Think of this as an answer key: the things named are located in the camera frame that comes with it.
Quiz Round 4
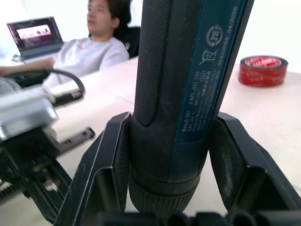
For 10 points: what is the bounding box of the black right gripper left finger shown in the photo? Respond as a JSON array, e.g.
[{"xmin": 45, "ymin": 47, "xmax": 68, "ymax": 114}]
[{"xmin": 54, "ymin": 112, "xmax": 132, "ymax": 226}]

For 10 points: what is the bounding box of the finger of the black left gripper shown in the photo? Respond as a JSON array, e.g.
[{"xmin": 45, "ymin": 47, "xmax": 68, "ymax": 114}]
[{"xmin": 28, "ymin": 183, "xmax": 73, "ymax": 224}]

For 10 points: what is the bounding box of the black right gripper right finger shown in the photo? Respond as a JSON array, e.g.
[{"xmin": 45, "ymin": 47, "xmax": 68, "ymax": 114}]
[{"xmin": 208, "ymin": 112, "xmax": 301, "ymax": 226}]

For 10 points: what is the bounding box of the dark blue electric screwdriver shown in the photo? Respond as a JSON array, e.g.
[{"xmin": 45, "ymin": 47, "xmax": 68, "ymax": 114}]
[{"xmin": 127, "ymin": 0, "xmax": 256, "ymax": 214}]

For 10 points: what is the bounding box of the person in white shirt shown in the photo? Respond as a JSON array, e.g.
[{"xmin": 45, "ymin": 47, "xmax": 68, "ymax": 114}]
[{"xmin": 0, "ymin": 0, "xmax": 130, "ymax": 91}]

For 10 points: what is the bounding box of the red printed tape roll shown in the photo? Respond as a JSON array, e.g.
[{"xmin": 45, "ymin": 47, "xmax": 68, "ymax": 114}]
[{"xmin": 238, "ymin": 56, "xmax": 289, "ymax": 88}]

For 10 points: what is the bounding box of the open laptop computer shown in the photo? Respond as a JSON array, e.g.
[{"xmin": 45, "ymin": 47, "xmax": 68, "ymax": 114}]
[{"xmin": 6, "ymin": 16, "xmax": 64, "ymax": 59}]

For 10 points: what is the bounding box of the black office chair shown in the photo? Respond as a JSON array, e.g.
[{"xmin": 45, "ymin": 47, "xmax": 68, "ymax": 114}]
[{"xmin": 88, "ymin": 10, "xmax": 142, "ymax": 59}]

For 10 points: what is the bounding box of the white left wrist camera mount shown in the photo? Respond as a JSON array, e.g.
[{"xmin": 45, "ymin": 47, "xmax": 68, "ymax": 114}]
[{"xmin": 0, "ymin": 89, "xmax": 59, "ymax": 142}]

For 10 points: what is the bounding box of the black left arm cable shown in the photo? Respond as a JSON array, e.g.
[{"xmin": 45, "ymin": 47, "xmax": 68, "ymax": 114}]
[{"xmin": 0, "ymin": 69, "xmax": 86, "ymax": 105}]

